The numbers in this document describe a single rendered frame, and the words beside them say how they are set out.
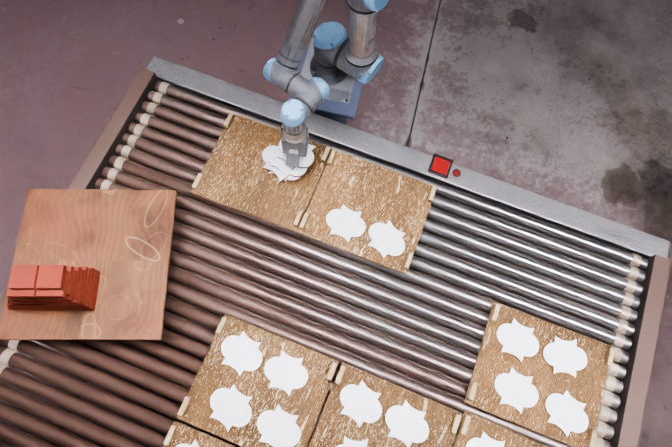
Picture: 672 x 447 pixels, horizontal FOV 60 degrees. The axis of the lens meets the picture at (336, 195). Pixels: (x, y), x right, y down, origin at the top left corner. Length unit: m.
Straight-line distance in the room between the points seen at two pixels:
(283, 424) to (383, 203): 0.81
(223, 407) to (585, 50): 2.92
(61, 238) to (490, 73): 2.50
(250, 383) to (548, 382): 0.96
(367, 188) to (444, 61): 1.61
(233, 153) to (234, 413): 0.90
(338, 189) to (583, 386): 1.05
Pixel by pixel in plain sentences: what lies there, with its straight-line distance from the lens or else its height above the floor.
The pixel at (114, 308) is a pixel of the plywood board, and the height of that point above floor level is 1.04.
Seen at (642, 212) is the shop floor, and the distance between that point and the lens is 3.54.
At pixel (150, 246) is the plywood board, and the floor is 1.04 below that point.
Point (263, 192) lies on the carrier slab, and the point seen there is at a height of 0.94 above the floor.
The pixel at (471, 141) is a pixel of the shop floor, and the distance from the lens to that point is 3.36.
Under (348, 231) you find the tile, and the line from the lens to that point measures 2.06.
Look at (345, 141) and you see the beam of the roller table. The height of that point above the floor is 0.92.
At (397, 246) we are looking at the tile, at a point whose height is 0.95.
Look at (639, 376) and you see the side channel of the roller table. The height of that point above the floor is 0.95.
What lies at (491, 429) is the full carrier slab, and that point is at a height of 0.94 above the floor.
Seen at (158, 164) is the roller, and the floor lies 0.92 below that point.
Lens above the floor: 2.91
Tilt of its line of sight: 69 degrees down
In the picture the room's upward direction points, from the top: 4 degrees clockwise
